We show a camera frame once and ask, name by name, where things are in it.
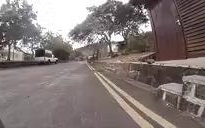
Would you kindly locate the green bushes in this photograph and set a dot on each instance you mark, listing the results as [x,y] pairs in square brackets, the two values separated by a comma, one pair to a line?
[140,41]

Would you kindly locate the white vehicle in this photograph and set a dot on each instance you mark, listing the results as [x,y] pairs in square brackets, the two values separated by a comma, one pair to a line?
[45,59]

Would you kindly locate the green bush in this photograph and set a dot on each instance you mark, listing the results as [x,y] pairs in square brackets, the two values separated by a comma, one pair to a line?
[61,50]

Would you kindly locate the red-brown wooden building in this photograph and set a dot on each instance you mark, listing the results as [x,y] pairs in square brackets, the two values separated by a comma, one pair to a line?
[170,33]

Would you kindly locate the stone retaining wall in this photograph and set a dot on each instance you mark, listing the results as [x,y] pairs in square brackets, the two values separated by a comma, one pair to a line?
[146,74]

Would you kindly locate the low dark wall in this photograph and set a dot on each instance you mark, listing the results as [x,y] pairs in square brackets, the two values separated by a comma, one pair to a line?
[13,63]

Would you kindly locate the group of trees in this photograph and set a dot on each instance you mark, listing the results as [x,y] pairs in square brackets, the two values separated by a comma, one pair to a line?
[13,23]

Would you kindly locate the grey asphalt road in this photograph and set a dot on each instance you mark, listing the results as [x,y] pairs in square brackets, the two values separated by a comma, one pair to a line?
[56,96]

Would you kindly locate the double pale painted line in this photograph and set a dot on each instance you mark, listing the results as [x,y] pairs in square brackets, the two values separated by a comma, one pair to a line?
[125,106]

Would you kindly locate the large spreading tree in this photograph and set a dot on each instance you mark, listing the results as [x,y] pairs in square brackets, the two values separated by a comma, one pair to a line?
[106,20]

